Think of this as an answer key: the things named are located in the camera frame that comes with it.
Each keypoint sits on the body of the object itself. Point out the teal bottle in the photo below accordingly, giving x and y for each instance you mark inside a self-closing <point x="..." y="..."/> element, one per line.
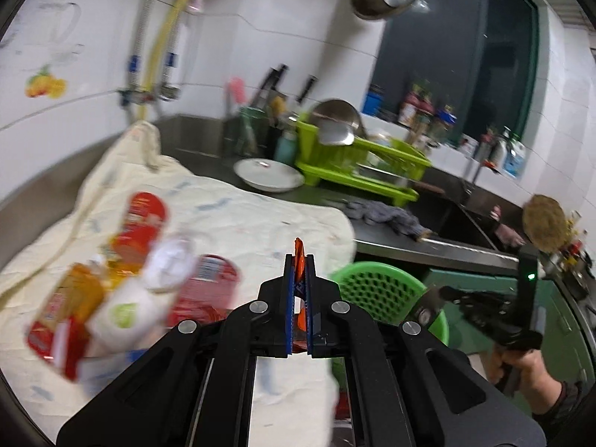
<point x="285" y="146"/>

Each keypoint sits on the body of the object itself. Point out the orange snack wrapper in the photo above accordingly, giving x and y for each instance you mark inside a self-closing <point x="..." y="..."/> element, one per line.
<point x="300" y="265"/>

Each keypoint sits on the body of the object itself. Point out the white plate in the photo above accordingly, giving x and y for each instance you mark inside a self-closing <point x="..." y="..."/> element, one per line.
<point x="267" y="174"/>

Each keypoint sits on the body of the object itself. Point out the steel faucet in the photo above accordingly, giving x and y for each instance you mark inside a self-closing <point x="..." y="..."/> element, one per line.
<point x="471" y="174"/>

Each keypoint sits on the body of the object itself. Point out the fruit wall sticker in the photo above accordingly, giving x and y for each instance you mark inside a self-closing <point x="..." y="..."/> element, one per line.
<point x="44" y="84"/>

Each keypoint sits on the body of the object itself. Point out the steel bowl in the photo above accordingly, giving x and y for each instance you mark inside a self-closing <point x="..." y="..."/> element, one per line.
<point x="340" y="109"/>

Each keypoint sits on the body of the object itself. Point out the round woven scrubber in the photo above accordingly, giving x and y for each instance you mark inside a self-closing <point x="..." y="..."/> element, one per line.
<point x="545" y="221"/>

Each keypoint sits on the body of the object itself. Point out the steel ladle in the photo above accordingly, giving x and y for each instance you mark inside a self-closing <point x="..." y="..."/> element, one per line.
<point x="335" y="133"/>

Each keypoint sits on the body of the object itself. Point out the blue box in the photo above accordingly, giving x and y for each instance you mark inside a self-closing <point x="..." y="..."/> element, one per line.
<point x="372" y="102"/>

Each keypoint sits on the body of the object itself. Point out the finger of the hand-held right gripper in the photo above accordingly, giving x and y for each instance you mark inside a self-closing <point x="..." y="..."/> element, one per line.
<point x="470" y="305"/>

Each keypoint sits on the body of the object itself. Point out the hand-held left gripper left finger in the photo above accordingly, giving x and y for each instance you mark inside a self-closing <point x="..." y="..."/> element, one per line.
<point x="290" y="298"/>

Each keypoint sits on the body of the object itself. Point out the person's right hand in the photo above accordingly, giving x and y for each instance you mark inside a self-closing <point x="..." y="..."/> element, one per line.
<point x="526" y="372"/>

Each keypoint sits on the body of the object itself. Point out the white cup with green logo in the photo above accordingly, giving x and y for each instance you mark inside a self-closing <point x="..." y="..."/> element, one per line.
<point x="123" y="316"/>

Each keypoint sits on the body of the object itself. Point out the green cabinet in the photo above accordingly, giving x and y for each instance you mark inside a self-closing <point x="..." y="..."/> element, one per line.
<point x="484" y="284"/>

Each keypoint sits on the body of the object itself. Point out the cream quilted printed blanket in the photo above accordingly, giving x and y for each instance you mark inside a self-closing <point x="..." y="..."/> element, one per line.
<point x="260" y="223"/>

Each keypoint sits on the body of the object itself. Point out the grey rag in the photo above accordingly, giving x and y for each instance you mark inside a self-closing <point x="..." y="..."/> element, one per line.
<point x="386" y="214"/>

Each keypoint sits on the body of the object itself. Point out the red snack packet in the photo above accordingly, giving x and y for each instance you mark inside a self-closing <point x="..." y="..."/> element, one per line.
<point x="139" y="223"/>

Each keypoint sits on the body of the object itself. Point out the green utensil holder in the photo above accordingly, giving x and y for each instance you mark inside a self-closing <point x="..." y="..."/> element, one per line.
<point x="251" y="130"/>

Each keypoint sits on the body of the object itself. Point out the person's right forearm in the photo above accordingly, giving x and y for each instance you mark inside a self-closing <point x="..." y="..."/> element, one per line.
<point x="565" y="403"/>

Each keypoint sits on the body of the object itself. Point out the pink bottle brush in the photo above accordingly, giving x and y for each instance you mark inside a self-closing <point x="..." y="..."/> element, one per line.
<point x="236" y="95"/>

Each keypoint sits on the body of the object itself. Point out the green dish rack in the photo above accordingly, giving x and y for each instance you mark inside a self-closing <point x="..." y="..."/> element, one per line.
<point x="372" y="158"/>

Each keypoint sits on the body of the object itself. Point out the red printed cup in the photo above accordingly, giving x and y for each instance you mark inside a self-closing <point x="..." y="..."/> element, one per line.
<point x="205" y="288"/>

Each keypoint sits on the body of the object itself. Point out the steel sink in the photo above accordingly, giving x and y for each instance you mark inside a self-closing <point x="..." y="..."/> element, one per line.
<point x="465" y="230"/>

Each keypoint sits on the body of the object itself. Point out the green plastic basket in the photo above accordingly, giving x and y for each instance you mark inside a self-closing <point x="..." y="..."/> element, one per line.
<point x="379" y="288"/>

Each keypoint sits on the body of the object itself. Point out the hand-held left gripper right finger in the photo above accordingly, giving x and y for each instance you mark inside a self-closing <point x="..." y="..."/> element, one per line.
<point x="311" y="309"/>

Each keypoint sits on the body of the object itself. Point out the dark window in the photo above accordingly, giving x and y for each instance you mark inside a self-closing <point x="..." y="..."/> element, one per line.
<point x="442" y="56"/>

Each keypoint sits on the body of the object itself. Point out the orange snack packet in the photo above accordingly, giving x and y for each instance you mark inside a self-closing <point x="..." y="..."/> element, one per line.
<point x="65" y="316"/>

